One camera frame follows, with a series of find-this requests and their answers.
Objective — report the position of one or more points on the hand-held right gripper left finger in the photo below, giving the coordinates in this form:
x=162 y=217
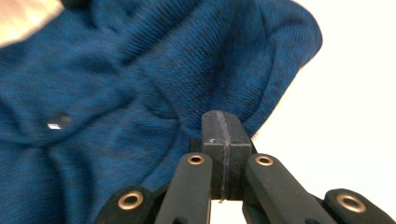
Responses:
x=214 y=133

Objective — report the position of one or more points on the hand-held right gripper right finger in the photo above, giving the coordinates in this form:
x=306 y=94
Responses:
x=238 y=146

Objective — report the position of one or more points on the blue knit sweater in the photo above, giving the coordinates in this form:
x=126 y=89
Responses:
x=155 y=77

